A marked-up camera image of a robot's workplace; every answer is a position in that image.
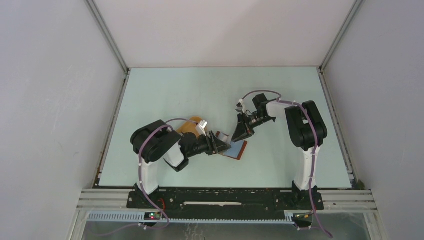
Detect brown leather card holder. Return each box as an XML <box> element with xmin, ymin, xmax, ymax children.
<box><xmin>220</xmin><ymin>140</ymin><xmax>248</xmax><ymax>161</ymax></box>

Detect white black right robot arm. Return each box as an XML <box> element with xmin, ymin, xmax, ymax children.
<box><xmin>231</xmin><ymin>93</ymin><xmax>328</xmax><ymax>209</ymax></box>

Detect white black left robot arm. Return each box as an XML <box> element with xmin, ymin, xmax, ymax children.
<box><xmin>130</xmin><ymin>118</ymin><xmax>232</xmax><ymax>208</ymax></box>

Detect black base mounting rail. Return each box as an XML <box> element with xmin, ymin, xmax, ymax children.
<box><xmin>126</xmin><ymin>186</ymin><xmax>324</xmax><ymax>221</ymax></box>

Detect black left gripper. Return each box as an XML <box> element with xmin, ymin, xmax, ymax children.
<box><xmin>186</xmin><ymin>130</ymin><xmax>231</xmax><ymax>158</ymax></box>

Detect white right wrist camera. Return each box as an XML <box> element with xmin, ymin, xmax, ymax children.
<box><xmin>235</xmin><ymin>99</ymin><xmax>246</xmax><ymax>114</ymax></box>

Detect orange plastic tray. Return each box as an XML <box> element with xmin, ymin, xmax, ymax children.
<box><xmin>176</xmin><ymin>116</ymin><xmax>203</xmax><ymax>138</ymax></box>

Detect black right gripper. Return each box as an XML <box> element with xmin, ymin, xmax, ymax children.
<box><xmin>231</xmin><ymin>112</ymin><xmax>274</xmax><ymax>143</ymax></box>

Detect white striped credit cards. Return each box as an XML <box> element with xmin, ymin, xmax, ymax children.
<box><xmin>217</xmin><ymin>132</ymin><xmax>231</xmax><ymax>144</ymax></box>

